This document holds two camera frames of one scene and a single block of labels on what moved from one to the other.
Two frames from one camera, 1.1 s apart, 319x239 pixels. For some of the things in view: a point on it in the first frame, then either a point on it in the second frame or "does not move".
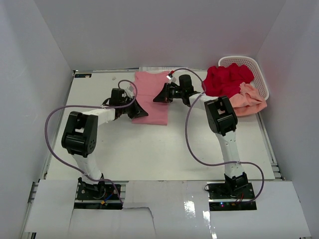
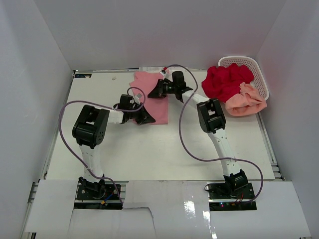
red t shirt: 225,81 does not move
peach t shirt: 249,100 does not move
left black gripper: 138,111 to 144,117
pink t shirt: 148,85 does not move
